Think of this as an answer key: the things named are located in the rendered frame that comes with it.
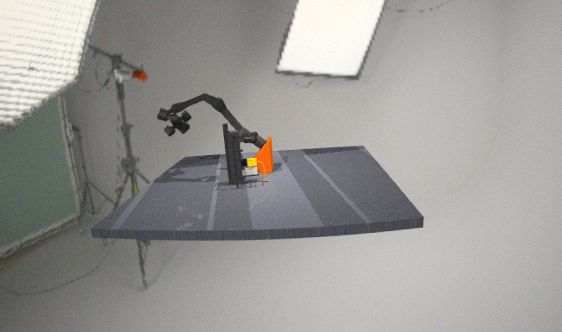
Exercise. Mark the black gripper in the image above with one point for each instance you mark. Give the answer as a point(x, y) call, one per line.
point(184, 116)

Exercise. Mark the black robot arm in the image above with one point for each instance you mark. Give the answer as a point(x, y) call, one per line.
point(217, 103)

